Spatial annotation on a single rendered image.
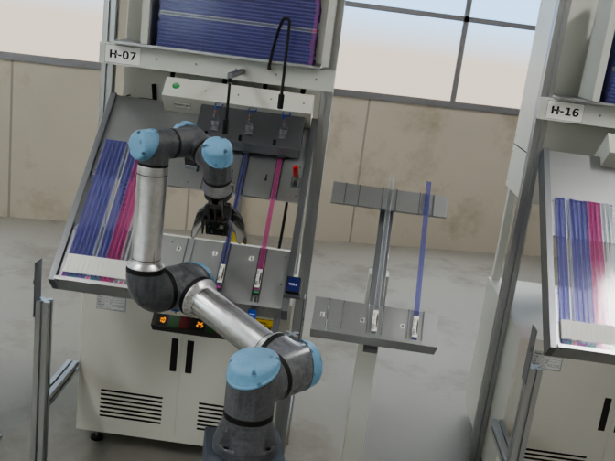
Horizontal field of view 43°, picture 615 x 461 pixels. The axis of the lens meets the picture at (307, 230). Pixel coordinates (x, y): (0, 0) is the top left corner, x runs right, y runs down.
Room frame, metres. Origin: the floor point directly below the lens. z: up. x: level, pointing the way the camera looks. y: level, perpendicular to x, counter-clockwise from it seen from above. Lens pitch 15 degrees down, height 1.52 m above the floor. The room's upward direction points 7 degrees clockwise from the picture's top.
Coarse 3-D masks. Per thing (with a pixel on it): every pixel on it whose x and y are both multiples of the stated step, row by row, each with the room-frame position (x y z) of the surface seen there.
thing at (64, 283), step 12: (60, 276) 2.11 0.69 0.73; (60, 288) 2.15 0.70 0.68; (72, 288) 2.15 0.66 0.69; (84, 288) 2.14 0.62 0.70; (96, 288) 2.13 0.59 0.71; (108, 288) 2.12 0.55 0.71; (120, 288) 2.11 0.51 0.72; (240, 300) 2.10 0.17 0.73; (264, 312) 2.12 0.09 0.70; (276, 312) 2.11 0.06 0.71
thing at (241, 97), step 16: (176, 80) 2.59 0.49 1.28; (192, 80) 2.60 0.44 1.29; (176, 96) 2.54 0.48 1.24; (192, 96) 2.55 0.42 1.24; (208, 96) 2.55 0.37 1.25; (224, 96) 2.56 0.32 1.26; (240, 96) 2.56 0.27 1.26; (256, 96) 2.57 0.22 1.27; (272, 96) 2.57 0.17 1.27; (288, 96) 2.58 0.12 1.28; (304, 96) 2.58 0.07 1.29; (192, 112) 2.59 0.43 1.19; (272, 112) 2.55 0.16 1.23; (288, 112) 2.54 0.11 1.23; (304, 112) 2.53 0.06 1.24
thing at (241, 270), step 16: (176, 240) 2.25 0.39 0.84; (192, 240) 2.26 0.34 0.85; (64, 256) 2.19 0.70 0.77; (176, 256) 2.21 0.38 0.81; (192, 256) 2.22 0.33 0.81; (208, 256) 2.22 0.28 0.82; (240, 256) 2.23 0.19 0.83; (256, 256) 2.23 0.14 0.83; (272, 256) 2.23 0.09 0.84; (288, 256) 2.24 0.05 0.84; (224, 272) 2.19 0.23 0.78; (240, 272) 2.19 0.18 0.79; (256, 272) 2.19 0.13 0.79; (272, 272) 2.20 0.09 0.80; (224, 288) 2.15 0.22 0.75; (240, 288) 2.15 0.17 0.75; (272, 288) 2.16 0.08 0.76; (272, 304) 2.12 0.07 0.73
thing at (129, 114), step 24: (120, 96) 2.63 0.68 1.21; (120, 120) 2.56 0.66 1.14; (144, 120) 2.57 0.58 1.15; (168, 120) 2.57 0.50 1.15; (192, 120) 2.58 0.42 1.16; (168, 168) 2.43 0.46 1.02; (240, 168) 2.45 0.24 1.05; (264, 168) 2.46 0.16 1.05; (288, 168) 2.47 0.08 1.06; (264, 192) 2.40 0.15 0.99; (288, 192) 2.40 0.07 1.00
